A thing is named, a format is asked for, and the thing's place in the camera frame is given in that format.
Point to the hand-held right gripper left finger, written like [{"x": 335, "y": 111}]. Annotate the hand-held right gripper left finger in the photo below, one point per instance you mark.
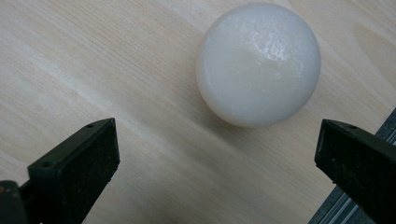
[{"x": 77, "y": 168}]

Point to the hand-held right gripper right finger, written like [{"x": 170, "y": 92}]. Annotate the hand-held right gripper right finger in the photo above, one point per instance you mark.
[{"x": 361, "y": 168}]

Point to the white round ball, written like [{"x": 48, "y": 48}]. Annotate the white round ball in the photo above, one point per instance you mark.
[{"x": 258, "y": 63}]

